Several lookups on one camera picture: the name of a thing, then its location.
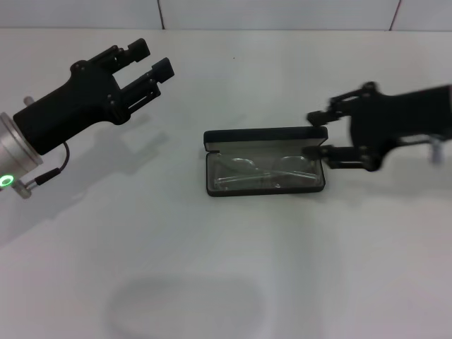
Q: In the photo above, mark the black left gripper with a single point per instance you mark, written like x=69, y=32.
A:
x=70, y=109

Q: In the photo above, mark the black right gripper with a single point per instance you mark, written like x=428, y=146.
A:
x=388, y=120

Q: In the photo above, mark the black glasses case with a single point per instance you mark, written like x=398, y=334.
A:
x=265, y=139

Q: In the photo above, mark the clear white glasses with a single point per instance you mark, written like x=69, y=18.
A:
x=243, y=166

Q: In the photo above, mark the silver left gripper connector stub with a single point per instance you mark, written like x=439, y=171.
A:
x=27, y=100

